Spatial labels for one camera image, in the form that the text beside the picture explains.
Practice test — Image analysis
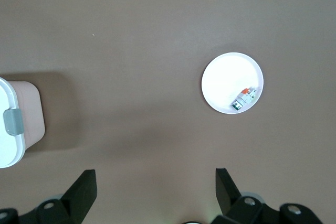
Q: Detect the white lidded storage box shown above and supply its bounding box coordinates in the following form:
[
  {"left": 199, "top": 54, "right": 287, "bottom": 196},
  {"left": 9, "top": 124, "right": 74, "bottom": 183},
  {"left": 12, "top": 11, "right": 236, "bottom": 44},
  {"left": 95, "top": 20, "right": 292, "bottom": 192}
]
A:
[{"left": 0, "top": 77, "right": 46, "bottom": 169}]

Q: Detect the white round plate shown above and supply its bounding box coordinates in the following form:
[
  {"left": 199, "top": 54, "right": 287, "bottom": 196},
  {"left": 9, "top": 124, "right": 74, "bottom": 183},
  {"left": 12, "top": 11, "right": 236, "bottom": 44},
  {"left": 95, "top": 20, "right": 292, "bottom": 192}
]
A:
[{"left": 201, "top": 52, "right": 265, "bottom": 115}]

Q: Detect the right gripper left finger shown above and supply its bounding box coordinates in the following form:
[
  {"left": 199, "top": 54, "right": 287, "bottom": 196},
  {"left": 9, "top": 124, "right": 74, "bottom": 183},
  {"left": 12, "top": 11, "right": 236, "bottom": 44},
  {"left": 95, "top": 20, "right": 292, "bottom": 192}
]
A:
[{"left": 0, "top": 169, "right": 98, "bottom": 224}]

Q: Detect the white circuit breaker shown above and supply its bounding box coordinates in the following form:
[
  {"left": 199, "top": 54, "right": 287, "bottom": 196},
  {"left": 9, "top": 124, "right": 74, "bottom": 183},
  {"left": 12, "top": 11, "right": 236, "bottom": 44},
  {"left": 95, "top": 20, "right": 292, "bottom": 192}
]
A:
[{"left": 230, "top": 87, "right": 258, "bottom": 111}]

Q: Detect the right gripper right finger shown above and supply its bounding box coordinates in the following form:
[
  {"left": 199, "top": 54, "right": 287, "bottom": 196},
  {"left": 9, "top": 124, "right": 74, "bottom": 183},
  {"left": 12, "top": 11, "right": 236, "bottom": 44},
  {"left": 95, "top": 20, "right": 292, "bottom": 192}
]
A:
[{"left": 209, "top": 167, "right": 322, "bottom": 224}]

